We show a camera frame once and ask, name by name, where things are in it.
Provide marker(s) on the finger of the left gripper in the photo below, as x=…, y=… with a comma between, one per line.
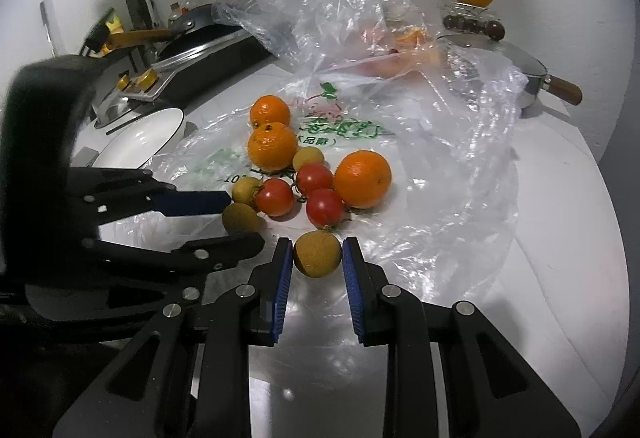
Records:
x=216, y=253
x=190, y=203

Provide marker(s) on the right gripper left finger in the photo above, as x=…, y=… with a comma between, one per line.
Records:
x=272, y=282

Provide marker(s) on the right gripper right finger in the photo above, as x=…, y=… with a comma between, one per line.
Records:
x=364, y=282

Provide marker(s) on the yellow-brown longan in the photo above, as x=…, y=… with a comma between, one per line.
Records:
x=307, y=155
x=245, y=189
x=239, y=218

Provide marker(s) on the yellow-brown longan fruit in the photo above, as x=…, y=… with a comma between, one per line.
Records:
x=317, y=254

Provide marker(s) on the medium orange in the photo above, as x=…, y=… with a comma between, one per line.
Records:
x=272, y=147

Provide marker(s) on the clear box of dark fruits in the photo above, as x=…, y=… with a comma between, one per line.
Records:
x=465, y=18

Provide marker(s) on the white plate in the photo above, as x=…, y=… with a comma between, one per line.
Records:
x=134, y=145

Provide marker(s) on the red cherry tomato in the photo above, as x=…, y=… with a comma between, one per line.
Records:
x=275, y=198
x=313, y=176
x=324, y=208

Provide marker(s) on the large orange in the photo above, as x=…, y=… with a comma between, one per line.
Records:
x=362, y=179

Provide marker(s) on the steel induction cooker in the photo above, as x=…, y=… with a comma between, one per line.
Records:
x=178, y=80

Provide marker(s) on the small orange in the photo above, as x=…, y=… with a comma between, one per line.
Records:
x=269, y=109

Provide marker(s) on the oil bottle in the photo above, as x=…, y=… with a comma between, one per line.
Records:
x=175, y=13

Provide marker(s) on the red-capped sauce bottle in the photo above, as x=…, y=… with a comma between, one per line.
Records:
x=186, y=6

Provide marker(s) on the fruit peels pile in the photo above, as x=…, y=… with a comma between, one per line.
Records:
x=409, y=49

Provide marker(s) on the crumpled clear plastic bag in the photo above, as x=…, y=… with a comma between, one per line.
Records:
x=322, y=33

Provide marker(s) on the black wok with handle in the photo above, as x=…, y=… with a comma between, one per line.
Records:
x=192, y=29

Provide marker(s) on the steel pot with wooden handle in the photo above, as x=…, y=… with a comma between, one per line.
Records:
x=539, y=79

